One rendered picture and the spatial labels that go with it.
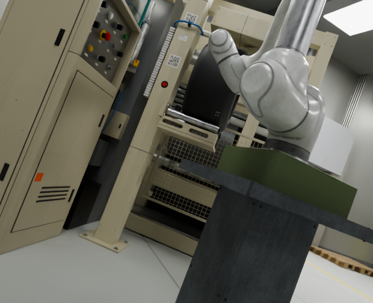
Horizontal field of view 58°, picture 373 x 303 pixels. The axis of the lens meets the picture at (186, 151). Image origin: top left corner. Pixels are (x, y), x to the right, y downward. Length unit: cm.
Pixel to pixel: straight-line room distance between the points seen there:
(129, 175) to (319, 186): 132
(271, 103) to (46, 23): 106
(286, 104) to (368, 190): 733
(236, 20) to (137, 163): 123
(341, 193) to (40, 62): 127
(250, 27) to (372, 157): 605
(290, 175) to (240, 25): 170
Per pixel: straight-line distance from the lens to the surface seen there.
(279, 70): 98
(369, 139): 811
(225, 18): 259
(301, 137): 115
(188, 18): 231
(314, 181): 108
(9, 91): 164
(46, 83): 156
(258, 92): 96
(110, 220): 218
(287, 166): 101
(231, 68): 148
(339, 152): 714
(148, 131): 213
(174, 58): 222
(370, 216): 849
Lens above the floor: 62
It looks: 3 degrees up
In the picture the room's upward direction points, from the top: 21 degrees clockwise
